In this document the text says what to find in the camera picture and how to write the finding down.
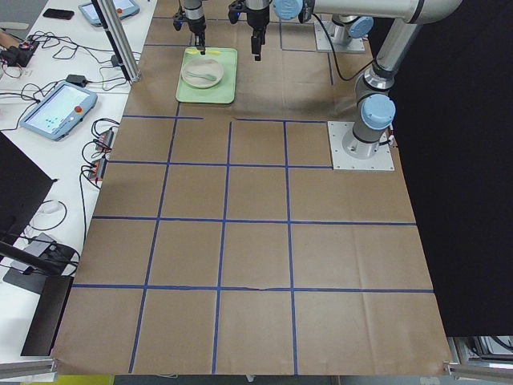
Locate far teach pendant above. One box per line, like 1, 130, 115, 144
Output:
77, 0, 141, 27

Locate grey-green plastic spoon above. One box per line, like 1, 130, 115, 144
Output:
185, 71, 217, 81

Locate white round plate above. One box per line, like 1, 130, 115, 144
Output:
180, 58, 224, 88

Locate near teach pendant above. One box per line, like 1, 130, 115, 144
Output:
20, 81, 98, 141

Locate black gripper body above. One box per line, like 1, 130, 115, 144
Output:
188, 16, 206, 39
246, 0, 268, 39

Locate black monitor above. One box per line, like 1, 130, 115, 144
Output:
1, 135, 78, 356

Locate black power adapter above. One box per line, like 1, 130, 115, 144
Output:
110, 55, 123, 67
66, 74, 89, 87

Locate light green tray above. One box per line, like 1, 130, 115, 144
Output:
176, 47, 238, 104

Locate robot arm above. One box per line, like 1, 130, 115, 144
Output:
228, 1, 461, 160
172, 0, 206, 55

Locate black smartphone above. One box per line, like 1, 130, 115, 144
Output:
42, 8, 75, 20

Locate aluminium frame post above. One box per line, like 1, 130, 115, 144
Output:
91, 0, 141, 83

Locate teach pendant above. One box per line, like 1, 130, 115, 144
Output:
20, 81, 98, 141
77, 0, 141, 27

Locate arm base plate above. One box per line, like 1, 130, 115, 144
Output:
327, 121, 395, 172
313, 21, 366, 54

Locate yellow plastic fork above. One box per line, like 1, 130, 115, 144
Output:
185, 47, 222, 55

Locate black braided cable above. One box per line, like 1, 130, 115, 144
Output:
310, 11, 368, 83

